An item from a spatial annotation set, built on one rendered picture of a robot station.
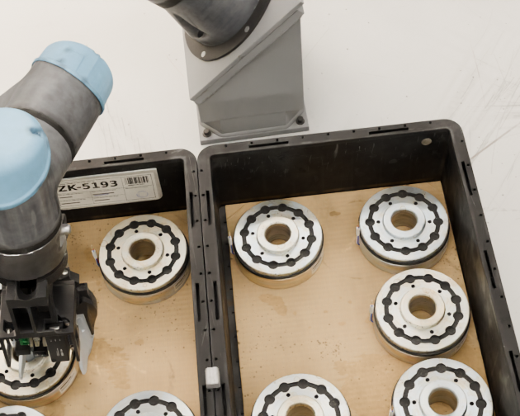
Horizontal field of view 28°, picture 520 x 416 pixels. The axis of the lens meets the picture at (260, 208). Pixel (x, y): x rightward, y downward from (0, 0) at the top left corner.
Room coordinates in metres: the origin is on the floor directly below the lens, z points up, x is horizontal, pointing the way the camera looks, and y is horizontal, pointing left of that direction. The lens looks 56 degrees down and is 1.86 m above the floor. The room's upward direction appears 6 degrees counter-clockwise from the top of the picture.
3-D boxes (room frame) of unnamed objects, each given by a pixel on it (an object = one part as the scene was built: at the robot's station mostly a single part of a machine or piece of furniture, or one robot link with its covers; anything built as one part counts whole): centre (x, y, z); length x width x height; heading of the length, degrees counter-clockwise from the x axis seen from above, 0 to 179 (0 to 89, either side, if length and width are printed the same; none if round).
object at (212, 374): (0.43, 0.06, 0.94); 0.02 x 0.01 x 0.01; 0
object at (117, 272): (0.63, 0.14, 0.86); 0.10 x 0.10 x 0.01
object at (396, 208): (0.63, -0.16, 0.86); 0.05 x 0.05 x 0.01
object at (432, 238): (0.63, -0.16, 0.86); 0.10 x 0.10 x 0.01
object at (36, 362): (0.52, 0.27, 0.86); 0.05 x 0.05 x 0.01
